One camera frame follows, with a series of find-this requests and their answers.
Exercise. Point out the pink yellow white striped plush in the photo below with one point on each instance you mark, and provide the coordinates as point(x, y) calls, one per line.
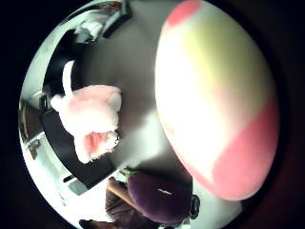
point(216, 105)

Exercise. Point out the small black device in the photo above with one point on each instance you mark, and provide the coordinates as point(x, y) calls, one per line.
point(195, 206)

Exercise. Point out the black monitor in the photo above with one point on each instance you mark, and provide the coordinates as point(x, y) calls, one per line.
point(118, 17)

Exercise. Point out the pink plush toy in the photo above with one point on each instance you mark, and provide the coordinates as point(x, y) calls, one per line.
point(90, 116)

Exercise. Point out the purple eggplant plush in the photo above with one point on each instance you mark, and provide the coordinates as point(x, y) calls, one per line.
point(158, 198)

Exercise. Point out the the person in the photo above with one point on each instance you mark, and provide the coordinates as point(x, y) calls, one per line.
point(122, 211)

